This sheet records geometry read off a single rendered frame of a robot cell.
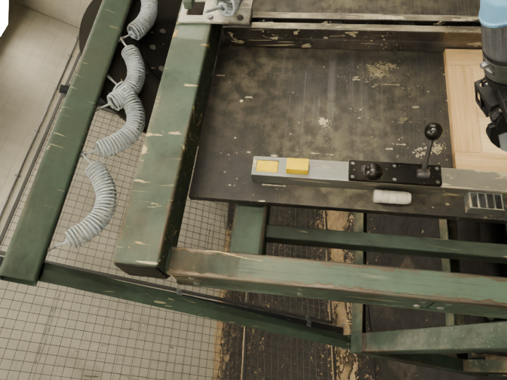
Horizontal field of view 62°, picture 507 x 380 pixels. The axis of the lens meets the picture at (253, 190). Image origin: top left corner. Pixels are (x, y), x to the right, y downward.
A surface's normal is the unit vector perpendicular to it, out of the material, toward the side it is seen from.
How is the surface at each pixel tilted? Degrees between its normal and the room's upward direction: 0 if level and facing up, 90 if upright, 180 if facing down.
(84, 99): 90
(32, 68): 90
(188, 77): 59
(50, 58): 90
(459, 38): 90
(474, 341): 0
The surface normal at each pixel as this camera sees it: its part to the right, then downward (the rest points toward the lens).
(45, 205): 0.43, -0.33
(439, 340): -0.89, -0.28
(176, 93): -0.09, -0.43
